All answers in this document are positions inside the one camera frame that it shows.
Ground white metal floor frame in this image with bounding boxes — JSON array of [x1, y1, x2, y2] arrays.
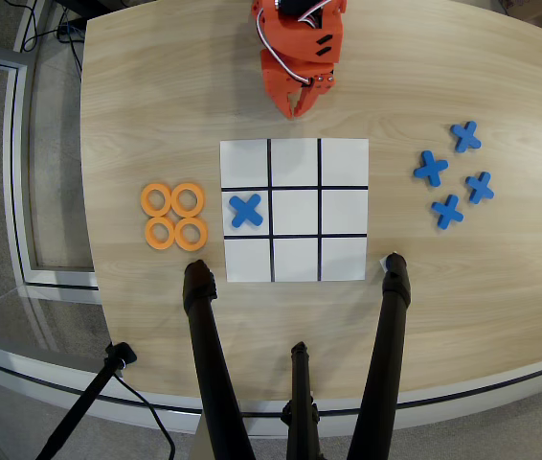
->
[[0, 40, 101, 293]]

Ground black stand pole with clamp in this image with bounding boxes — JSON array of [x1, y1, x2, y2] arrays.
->
[[34, 341, 138, 460]]

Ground black tripod leg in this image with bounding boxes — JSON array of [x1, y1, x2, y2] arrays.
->
[[182, 259, 257, 460], [280, 340, 323, 460], [346, 252, 413, 460]]

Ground black cable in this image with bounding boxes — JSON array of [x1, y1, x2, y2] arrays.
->
[[112, 373, 176, 460]]

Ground blue cross piece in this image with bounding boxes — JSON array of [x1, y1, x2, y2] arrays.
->
[[450, 120, 483, 154], [228, 194, 265, 229], [413, 149, 449, 188], [464, 171, 496, 205], [431, 194, 464, 230]]

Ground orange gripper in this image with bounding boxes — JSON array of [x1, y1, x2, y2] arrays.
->
[[260, 47, 339, 120]]

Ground white tic-tac-toe grid sheet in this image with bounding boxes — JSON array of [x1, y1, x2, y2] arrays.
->
[[219, 137, 371, 284]]

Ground orange ring piece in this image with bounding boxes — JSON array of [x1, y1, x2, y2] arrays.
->
[[170, 181, 205, 218], [173, 216, 209, 252], [139, 182, 173, 218], [144, 216, 177, 250]]

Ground black floor cables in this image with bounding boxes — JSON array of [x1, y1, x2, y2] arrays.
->
[[19, 0, 85, 78]]

